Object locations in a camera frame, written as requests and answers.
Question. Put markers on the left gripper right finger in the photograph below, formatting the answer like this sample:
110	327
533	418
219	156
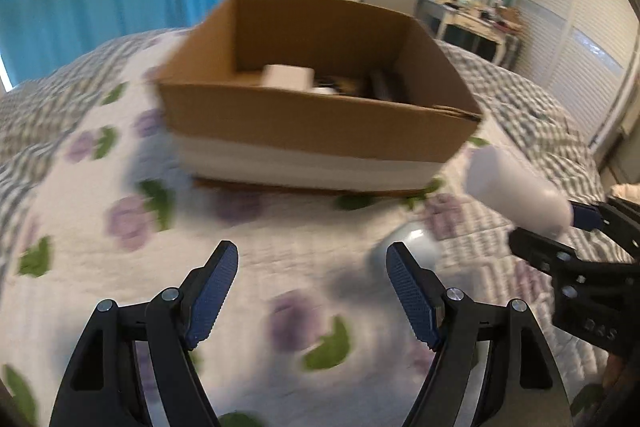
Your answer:
522	385

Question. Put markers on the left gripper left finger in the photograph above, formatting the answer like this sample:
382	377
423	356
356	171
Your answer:
102	385

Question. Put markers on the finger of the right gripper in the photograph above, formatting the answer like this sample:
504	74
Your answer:
549	256
616	218

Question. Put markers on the white cylindrical bottle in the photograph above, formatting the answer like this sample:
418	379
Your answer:
510	186

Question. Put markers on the black rectangular remote box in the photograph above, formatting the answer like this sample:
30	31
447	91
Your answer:
387	86

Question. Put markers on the white charger block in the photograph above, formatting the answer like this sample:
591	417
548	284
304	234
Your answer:
287	77

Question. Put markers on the person's right hand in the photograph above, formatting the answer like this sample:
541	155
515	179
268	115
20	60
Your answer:
620	375

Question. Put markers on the grey checked blanket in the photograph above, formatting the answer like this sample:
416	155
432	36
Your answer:
37	115

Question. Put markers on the floral white quilt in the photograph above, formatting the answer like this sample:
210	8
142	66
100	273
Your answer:
311	333

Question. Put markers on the white louvred wardrobe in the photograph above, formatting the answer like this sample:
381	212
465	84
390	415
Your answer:
585	54

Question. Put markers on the brown cardboard box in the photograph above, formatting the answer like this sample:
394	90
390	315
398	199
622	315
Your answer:
334	137

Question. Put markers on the white dressing table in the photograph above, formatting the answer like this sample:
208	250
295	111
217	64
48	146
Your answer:
450	17

